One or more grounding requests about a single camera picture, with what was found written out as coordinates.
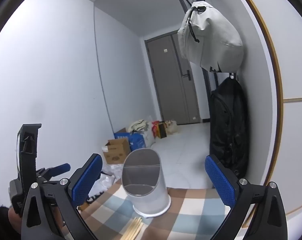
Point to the brown cardboard box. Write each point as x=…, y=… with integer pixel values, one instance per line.
x=118, y=152

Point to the bunch of wooden chopsticks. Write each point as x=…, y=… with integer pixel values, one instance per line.
x=134, y=230

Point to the white woven sack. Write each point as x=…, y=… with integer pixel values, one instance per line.
x=149, y=132

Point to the checked tablecloth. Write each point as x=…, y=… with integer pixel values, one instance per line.
x=191, y=210

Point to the light grey sling bag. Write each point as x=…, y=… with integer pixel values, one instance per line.
x=216, y=37

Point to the white grey utensil holder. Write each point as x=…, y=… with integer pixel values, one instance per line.
x=153, y=195

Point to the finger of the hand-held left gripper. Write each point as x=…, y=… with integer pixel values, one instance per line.
x=62, y=167

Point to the white cabinet wood trim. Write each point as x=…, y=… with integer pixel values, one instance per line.
x=295, y=155

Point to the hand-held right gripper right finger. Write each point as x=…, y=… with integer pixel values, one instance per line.
x=219, y=180

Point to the grey entrance door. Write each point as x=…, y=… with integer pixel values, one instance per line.
x=171, y=80

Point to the beige crumpled cloth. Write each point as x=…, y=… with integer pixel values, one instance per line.
x=138, y=125

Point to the person's left hand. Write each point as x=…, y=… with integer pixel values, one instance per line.
x=15, y=220

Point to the black backpack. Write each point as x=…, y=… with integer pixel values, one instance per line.
x=228, y=130

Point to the red yellow bag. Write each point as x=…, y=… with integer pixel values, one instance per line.
x=156, y=128

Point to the blue cardboard box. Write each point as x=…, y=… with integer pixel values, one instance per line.
x=137, y=141

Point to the beige plastic bag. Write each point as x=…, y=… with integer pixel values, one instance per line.
x=171, y=127

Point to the crumpled white plastic bag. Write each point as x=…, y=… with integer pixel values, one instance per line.
x=103, y=187

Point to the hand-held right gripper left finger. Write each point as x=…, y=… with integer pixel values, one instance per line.
x=87, y=180

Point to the brown black paper bag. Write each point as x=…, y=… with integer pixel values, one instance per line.
x=162, y=130

